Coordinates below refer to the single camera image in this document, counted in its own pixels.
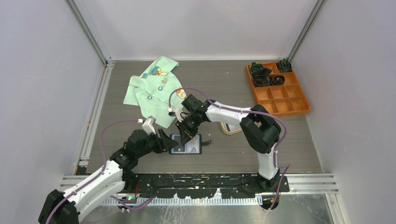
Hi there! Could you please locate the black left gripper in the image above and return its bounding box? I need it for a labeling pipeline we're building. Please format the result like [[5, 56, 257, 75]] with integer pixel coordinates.
[[136, 128, 177, 158]]

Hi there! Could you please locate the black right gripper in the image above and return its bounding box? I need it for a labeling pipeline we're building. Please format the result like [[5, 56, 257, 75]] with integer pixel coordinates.
[[176, 112, 201, 145]]

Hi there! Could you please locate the black leather card holder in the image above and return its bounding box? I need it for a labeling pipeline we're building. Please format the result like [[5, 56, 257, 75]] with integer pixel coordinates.
[[169, 134, 212, 155]]

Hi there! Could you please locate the white striped credit card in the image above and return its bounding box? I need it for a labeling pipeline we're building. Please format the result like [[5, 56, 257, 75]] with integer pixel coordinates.
[[226, 124, 240, 132]]

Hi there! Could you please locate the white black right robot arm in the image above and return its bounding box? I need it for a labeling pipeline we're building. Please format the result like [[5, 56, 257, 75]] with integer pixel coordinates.
[[176, 94, 282, 192]]

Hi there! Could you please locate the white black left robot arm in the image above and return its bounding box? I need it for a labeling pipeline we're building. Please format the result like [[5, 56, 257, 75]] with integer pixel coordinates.
[[38, 129, 179, 224]]

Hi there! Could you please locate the beige oval tray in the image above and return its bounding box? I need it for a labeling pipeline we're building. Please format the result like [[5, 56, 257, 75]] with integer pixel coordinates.
[[220, 122, 242, 135]]

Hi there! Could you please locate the green cartoon print cloth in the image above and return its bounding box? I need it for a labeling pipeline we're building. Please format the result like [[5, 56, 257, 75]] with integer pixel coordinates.
[[123, 56, 187, 128]]

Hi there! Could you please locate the dark rolled belt front left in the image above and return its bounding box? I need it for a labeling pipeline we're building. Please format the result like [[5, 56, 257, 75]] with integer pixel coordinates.
[[252, 75, 271, 88]]

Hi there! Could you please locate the dark rolled belt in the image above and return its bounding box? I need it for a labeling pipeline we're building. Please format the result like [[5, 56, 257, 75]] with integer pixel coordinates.
[[252, 75, 271, 88], [276, 58, 292, 73], [249, 62, 272, 76], [270, 75, 285, 86]]

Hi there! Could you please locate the dark rolled belt back left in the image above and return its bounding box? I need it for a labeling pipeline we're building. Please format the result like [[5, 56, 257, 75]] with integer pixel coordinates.
[[249, 62, 272, 76]]

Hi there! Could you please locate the dark rolled belt front right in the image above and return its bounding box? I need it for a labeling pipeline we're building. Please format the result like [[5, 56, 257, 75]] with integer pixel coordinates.
[[270, 75, 285, 86]]

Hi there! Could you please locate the orange compartment organizer box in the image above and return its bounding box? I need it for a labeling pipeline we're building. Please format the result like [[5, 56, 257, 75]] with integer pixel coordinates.
[[245, 62, 311, 118]]

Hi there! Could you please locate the dark rolled belt back right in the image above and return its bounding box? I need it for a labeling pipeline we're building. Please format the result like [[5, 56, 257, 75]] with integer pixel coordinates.
[[276, 58, 292, 73]]

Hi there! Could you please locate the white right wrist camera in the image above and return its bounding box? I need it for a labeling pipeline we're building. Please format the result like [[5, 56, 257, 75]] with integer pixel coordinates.
[[168, 106, 183, 122]]

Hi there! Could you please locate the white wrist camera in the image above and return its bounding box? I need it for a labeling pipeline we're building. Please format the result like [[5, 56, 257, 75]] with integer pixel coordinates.
[[142, 116, 156, 135], [168, 106, 183, 122]]

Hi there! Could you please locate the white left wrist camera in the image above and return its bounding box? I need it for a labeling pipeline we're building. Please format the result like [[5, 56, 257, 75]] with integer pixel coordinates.
[[142, 116, 156, 135]]

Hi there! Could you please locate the aluminium front rail frame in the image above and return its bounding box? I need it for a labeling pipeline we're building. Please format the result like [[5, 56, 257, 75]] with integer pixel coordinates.
[[57, 174, 339, 207]]

